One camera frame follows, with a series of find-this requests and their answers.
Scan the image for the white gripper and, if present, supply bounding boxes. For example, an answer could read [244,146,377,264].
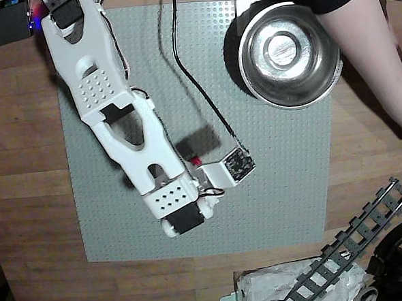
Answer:
[143,174,228,240]

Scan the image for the stainless steel bowl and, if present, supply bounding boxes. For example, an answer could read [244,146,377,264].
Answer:
[234,0,345,113]

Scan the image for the white tape roll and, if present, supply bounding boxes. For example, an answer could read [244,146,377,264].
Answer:
[358,284,380,301]

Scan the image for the black headphones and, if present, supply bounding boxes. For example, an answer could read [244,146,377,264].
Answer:
[361,204,402,298]

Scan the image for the white plastic bag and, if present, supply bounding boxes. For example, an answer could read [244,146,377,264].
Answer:
[232,254,371,301]

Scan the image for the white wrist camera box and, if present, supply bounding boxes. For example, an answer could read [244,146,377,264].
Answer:
[199,146,258,189]

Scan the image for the light grey lego plate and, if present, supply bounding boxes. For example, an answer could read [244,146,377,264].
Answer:
[235,0,265,19]

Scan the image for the large grey lego baseplate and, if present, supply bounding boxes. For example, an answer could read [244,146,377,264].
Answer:
[52,0,343,265]

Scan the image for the grey toy train track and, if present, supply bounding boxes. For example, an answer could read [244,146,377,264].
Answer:
[264,176,402,301]

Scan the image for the black camera cable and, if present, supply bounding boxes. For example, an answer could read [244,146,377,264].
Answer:
[168,0,250,158]

